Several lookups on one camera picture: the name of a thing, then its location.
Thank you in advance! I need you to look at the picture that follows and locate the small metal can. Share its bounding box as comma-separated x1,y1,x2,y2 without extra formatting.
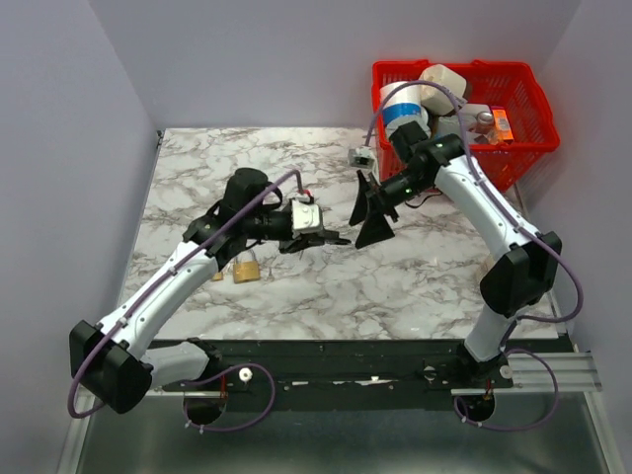
476,111,495,127

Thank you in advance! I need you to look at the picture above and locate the aluminium frame rail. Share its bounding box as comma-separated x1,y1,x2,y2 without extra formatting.
509,353,602,393

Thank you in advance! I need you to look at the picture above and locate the beige paper roll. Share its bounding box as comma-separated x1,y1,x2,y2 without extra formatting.
419,64,468,116

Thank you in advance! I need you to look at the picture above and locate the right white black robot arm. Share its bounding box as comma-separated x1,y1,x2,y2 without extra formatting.
349,116,562,387

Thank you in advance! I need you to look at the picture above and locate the white blue tape roll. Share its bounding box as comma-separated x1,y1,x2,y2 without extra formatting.
382,85,422,125

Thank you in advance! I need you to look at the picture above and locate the red plastic basket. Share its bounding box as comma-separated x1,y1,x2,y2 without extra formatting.
370,58,562,194

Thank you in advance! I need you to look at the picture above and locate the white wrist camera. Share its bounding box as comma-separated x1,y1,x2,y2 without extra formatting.
290,197,324,237
348,146,377,169

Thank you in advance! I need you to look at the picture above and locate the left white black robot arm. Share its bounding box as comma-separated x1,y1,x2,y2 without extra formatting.
67,168,349,419

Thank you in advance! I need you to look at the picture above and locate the white plastic bottle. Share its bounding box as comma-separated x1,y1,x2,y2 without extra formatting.
474,264,489,283

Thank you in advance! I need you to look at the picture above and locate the large brass padlock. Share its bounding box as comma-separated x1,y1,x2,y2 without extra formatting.
232,249,261,284

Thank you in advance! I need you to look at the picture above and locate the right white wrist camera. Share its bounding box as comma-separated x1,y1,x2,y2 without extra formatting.
348,146,377,169

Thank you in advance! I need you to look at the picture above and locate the grey box in basket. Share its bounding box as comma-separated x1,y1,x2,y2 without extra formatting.
435,115,477,136

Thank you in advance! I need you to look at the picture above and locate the orange small box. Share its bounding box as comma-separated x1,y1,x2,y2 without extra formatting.
491,107,514,144

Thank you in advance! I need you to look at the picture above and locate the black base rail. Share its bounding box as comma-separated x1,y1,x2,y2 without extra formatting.
162,339,551,412

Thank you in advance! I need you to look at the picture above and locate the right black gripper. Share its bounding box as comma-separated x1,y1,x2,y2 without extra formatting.
348,168,429,250

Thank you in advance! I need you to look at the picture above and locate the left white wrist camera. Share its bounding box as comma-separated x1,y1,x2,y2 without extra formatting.
290,197,324,237

